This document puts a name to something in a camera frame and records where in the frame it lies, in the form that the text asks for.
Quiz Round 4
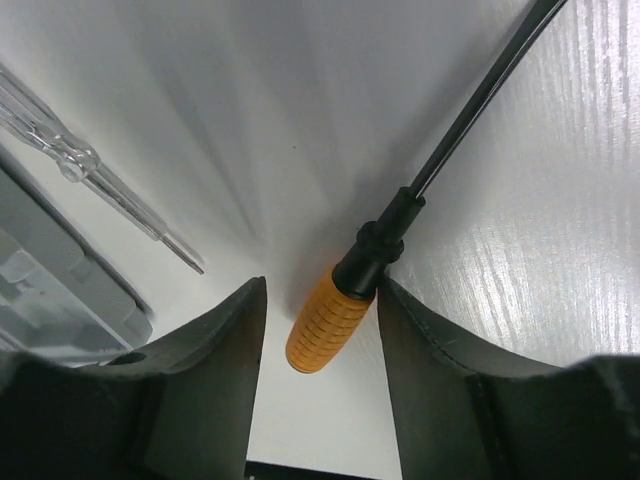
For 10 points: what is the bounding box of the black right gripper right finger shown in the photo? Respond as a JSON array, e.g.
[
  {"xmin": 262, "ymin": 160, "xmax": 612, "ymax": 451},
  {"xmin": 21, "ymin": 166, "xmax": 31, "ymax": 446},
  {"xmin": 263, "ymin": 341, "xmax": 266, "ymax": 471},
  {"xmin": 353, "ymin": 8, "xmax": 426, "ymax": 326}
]
[{"xmin": 378, "ymin": 280, "xmax": 639, "ymax": 479}]

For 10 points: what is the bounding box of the grey plastic tool case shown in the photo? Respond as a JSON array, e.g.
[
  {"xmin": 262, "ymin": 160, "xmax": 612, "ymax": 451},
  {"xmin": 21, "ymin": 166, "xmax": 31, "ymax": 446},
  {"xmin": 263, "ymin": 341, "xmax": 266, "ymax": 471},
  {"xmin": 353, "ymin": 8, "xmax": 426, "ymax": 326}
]
[{"xmin": 1, "ymin": 151, "xmax": 153, "ymax": 365}]

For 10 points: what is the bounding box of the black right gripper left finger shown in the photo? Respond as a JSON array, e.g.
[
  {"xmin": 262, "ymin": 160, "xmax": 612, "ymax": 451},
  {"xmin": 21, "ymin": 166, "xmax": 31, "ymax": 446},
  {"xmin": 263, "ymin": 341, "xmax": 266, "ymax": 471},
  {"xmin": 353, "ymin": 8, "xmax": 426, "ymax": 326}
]
[{"xmin": 1, "ymin": 277, "xmax": 267, "ymax": 479}]

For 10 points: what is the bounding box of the orange handle thick screwdriver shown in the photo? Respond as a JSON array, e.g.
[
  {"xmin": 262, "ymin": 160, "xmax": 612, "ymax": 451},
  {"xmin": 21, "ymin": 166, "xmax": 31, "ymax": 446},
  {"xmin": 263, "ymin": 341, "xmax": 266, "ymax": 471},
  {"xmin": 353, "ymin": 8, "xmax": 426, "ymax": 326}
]
[{"xmin": 285, "ymin": 1, "xmax": 565, "ymax": 374}]

